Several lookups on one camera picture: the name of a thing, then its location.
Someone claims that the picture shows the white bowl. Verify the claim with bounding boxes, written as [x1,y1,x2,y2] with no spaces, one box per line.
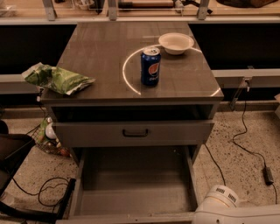
[158,32,194,55]

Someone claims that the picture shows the grey top drawer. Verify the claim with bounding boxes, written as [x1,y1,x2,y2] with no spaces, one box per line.
[53,120,214,148]

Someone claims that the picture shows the blue Pepsi can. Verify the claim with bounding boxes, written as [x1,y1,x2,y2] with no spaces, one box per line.
[141,46,161,86]

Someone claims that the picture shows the grey drawer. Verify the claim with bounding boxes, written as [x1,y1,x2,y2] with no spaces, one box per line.
[53,120,214,148]
[58,146,202,224]

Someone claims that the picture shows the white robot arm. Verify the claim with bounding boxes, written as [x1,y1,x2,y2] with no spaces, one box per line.
[192,185,280,224]

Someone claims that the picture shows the black power adapter cable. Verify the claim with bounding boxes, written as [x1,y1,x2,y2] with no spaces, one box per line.
[232,78,278,205]

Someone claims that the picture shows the green chip bag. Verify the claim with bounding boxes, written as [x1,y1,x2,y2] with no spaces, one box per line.
[22,62,95,95]

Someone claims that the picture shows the black cable by cabinet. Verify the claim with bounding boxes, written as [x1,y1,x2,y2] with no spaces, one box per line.
[204,143,228,187]

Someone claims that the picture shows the wire basket with items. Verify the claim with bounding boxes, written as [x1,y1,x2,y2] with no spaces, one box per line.
[31,116,70,158]

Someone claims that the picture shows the grey drawer cabinet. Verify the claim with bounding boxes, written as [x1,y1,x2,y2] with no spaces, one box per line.
[42,22,223,160]

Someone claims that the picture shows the black chair base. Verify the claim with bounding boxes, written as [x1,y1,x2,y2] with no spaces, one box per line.
[0,120,76,224]

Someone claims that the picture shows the black looped cable left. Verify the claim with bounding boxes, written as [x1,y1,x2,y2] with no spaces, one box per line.
[11,176,71,214]

